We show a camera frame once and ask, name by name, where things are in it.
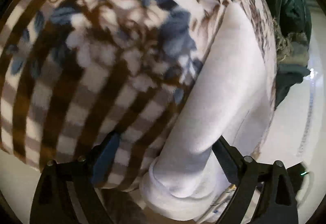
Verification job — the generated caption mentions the brown checkered floral blanket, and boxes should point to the brown checkered floral blanket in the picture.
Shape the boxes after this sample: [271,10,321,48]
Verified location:
[1,0,276,191]

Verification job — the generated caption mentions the dark green garment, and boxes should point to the dark green garment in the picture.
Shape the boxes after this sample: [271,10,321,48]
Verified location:
[266,0,312,107]

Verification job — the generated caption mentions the white fleece pants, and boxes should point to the white fleece pants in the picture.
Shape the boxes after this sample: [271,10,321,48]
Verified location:
[140,4,276,221]

